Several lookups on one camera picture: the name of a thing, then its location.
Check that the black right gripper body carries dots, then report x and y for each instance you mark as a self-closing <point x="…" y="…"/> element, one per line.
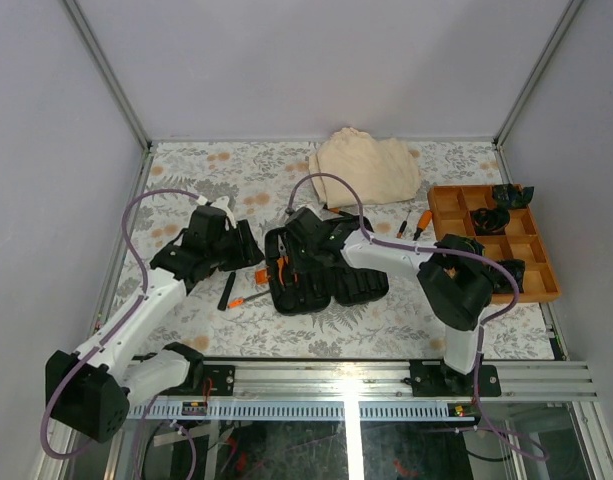
<point x="302" y="255"/>

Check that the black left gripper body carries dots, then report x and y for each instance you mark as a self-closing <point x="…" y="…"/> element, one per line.
<point x="225" y="253"/>

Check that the orange black needle-nose pliers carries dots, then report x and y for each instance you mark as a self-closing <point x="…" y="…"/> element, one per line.
<point x="287" y="277"/>

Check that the dark green tool case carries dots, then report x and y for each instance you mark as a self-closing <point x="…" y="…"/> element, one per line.
<point x="314" y="291"/>

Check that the steel claw hammer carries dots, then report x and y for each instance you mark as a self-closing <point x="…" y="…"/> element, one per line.
<point x="225" y="297"/>

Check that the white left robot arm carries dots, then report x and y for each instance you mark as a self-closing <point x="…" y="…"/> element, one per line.
<point x="92" y="389"/>

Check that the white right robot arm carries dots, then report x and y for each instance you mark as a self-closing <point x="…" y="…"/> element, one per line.
<point x="456" y="284"/>

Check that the floral table mat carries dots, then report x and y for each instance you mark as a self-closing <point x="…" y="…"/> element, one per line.
<point x="261" y="178"/>

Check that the small precision screwdriver by bag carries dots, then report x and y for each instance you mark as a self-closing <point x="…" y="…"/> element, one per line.
<point x="338" y="211"/>

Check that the orange utility knife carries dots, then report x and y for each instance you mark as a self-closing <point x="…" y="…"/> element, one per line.
<point x="240" y="301"/>

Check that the small black orange screwdriver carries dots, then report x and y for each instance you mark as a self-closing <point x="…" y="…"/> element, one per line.
<point x="403" y="225"/>

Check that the cream cloth bag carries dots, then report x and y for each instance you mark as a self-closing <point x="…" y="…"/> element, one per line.
<point x="351" y="165"/>

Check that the orange compartment tray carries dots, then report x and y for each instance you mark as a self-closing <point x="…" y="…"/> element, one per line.
<point x="453" y="208"/>

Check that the dark tape roll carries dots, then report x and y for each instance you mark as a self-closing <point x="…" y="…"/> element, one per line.
<point x="490" y="221"/>
<point x="511" y="196"/>
<point x="501" y="284"/>
<point x="473" y="246"/>

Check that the dark tape roll bottom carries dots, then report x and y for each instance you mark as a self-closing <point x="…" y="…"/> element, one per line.
<point x="501" y="284"/>

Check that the dark tape roll top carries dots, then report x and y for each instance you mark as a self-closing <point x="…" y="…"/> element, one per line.
<point x="511" y="196"/>

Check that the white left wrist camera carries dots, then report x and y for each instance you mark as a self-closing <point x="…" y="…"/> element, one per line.
<point x="222" y="203"/>

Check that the orange handled long screwdriver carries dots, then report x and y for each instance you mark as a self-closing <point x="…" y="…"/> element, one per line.
<point x="422" y="224"/>

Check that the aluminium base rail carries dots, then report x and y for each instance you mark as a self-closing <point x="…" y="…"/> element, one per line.
<point x="411" y="390"/>

